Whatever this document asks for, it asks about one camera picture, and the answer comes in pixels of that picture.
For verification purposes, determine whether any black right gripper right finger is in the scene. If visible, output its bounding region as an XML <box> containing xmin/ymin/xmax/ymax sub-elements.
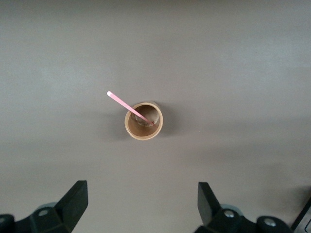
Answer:
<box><xmin>194</xmin><ymin>182</ymin><xmax>294</xmax><ymax>233</ymax></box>

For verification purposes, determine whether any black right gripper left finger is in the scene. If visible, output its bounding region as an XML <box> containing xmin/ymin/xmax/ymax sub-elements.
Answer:
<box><xmin>0</xmin><ymin>180</ymin><xmax>88</xmax><ymax>233</ymax></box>

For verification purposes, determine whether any pink chopstick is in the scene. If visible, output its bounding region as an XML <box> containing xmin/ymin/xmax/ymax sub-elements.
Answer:
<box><xmin>106</xmin><ymin>90</ymin><xmax>155</xmax><ymax>126</ymax></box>

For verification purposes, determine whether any bamboo cup holder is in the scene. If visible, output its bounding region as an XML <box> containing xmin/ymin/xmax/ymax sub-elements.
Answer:
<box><xmin>124</xmin><ymin>100</ymin><xmax>164</xmax><ymax>141</ymax></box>

